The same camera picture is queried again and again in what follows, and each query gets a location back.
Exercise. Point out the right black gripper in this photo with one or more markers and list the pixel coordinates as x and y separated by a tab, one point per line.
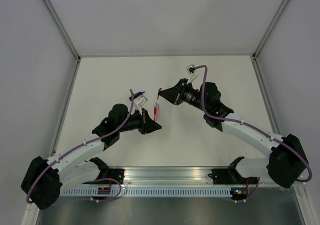
175	94

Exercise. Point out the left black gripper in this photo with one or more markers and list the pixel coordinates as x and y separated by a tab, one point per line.
147	125

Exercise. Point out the red gel pen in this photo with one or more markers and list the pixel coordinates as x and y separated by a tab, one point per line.
155	111

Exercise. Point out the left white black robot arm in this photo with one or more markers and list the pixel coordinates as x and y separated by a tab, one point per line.
47	178

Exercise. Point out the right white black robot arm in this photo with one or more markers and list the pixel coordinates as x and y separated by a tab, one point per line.
284	158

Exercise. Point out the black purple-tip marker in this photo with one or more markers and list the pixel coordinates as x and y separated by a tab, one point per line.
136	95

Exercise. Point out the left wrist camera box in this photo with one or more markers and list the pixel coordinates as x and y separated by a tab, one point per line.
139	102

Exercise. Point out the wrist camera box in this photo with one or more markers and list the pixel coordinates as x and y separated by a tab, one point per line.
191	69
139	102

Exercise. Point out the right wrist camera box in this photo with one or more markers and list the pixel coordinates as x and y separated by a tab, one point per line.
191	69

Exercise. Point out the aluminium mounting rail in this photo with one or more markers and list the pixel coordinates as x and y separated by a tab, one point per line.
166	175

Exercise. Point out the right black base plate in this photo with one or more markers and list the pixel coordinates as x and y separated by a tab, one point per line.
225	176

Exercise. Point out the white slotted cable duct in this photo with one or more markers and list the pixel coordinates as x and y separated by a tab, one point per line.
166	192

